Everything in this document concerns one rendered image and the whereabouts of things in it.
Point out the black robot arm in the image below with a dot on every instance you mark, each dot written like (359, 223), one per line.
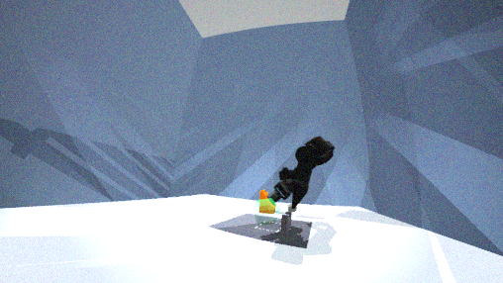
(315, 153)

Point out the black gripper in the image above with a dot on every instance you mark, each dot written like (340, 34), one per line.
(299, 187)

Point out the dark grey mat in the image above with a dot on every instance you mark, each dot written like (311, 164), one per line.
(246, 225)

